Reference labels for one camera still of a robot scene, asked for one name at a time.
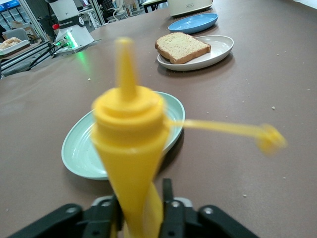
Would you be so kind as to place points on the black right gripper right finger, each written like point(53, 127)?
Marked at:
point(183, 220)

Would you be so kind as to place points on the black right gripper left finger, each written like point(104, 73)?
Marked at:
point(99, 218)

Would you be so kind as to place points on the yellow squeeze bottle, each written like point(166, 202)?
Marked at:
point(128, 138)

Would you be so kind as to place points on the light bread slice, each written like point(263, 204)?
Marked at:
point(180, 45)

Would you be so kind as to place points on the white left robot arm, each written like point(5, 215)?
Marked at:
point(71, 27)

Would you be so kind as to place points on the green round plate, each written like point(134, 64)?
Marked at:
point(79, 153)

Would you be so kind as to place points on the beige round plate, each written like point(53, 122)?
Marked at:
point(218, 49)

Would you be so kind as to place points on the blue round plate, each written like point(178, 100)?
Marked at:
point(193, 23)

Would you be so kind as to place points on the bagged bread loaf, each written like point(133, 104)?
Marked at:
point(11, 42)

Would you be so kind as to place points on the white office chair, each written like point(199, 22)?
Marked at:
point(117, 12)

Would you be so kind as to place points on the white two-slot toaster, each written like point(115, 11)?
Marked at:
point(190, 7)

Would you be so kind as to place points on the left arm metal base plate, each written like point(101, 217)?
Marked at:
point(81, 48)

